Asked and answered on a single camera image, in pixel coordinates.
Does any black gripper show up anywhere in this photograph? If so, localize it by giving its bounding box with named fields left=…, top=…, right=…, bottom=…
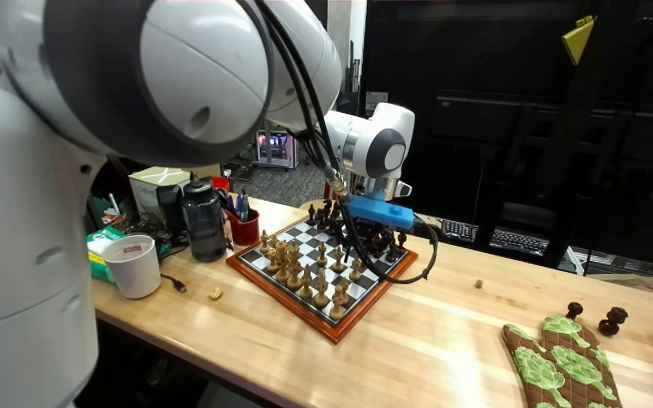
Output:
left=337, top=211, right=382, bottom=251

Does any wooden framed chessboard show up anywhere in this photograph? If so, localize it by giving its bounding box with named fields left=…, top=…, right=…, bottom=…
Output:
left=225, top=213, right=422, bottom=348

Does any red pen cup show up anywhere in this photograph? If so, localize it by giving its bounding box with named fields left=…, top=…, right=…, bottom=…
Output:
left=225, top=206, right=264, bottom=249

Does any purple lit device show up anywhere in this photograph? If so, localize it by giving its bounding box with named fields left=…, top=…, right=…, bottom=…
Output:
left=252, top=127, right=301, bottom=172

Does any pens bunch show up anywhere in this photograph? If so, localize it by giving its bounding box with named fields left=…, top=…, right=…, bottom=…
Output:
left=217, top=188, right=255, bottom=222

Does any black water bottle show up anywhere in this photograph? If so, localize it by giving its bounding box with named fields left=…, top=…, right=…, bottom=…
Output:
left=179, top=179, right=230, bottom=266

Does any black keyboard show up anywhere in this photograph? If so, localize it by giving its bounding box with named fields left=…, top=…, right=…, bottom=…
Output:
left=438, top=216, right=554, bottom=256

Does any black mug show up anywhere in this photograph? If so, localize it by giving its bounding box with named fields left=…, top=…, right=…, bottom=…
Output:
left=154, top=184, right=188, bottom=238

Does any white cardboard box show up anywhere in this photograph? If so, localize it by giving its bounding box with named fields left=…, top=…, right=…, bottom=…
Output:
left=128, top=166, right=192, bottom=222

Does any white paper cup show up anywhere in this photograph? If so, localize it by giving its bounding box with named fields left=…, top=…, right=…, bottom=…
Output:
left=100, top=231, right=165, bottom=301

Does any green brown oven mitt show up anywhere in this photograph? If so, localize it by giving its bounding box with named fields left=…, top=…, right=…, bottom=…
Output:
left=498, top=313, right=625, bottom=408

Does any green snack packet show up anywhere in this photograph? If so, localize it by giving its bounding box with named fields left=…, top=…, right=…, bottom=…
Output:
left=83, top=224, right=130, bottom=285

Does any black camera cable loop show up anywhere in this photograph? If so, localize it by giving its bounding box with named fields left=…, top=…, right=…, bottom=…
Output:
left=337, top=206, right=443, bottom=288

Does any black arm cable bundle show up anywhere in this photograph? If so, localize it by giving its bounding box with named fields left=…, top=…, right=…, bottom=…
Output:
left=255, top=0, right=345, bottom=187

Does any short black plug cable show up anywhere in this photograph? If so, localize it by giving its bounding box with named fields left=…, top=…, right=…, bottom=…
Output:
left=158, top=273, right=190, bottom=298

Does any yellow triangle bracket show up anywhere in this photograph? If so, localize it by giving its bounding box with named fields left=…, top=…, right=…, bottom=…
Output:
left=560, top=14, right=599, bottom=68

